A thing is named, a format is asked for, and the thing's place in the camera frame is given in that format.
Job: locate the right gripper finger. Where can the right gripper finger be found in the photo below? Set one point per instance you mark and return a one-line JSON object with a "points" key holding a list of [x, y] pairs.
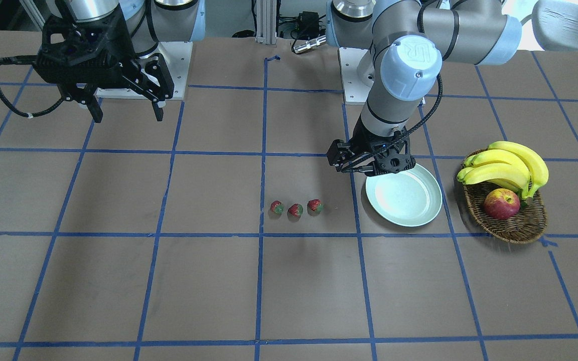
{"points": [[84, 96], [151, 79]]}

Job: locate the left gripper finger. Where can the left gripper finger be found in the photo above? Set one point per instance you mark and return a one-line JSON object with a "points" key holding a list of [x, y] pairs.
{"points": [[341, 154]]}

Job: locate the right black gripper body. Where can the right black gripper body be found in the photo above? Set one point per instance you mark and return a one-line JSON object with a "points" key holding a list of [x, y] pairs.
{"points": [[117, 36]]}

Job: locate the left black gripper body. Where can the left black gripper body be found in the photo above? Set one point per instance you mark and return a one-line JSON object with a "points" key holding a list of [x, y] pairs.
{"points": [[364, 140]]}

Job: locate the red strawberry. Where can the red strawberry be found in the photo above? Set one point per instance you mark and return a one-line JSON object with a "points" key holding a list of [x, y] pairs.
{"points": [[295, 210], [277, 207], [315, 206]]}

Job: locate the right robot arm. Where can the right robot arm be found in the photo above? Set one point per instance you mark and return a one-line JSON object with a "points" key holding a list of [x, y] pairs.
{"points": [[149, 22]]}

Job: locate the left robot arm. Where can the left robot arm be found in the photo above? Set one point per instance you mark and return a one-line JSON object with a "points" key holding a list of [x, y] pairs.
{"points": [[407, 43]]}

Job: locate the light green plate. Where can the light green plate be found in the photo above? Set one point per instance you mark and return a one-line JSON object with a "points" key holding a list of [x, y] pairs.
{"points": [[410, 198]]}

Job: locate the yellow banana bunch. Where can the yellow banana bunch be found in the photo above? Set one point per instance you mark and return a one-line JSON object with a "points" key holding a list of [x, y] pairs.
{"points": [[510, 165]]}

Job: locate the red apple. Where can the red apple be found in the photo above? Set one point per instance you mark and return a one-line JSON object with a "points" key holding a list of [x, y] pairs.
{"points": [[501, 204]]}

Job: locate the metal connector plug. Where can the metal connector plug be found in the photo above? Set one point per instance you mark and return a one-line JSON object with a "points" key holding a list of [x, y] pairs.
{"points": [[309, 45]]}

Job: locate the wicker basket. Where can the wicker basket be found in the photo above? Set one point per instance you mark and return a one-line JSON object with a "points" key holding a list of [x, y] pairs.
{"points": [[528, 225]]}

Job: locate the grey chair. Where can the grey chair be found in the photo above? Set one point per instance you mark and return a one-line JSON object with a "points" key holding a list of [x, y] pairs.
{"points": [[555, 25]]}

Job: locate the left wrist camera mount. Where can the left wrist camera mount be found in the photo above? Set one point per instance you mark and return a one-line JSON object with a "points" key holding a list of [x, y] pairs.
{"points": [[390, 158]]}

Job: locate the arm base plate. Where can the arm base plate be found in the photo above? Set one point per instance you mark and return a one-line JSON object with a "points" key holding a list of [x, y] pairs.
{"points": [[357, 74], [177, 55]]}

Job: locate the aluminium frame post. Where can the aluminium frame post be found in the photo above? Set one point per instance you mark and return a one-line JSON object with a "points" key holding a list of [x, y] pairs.
{"points": [[266, 13]]}

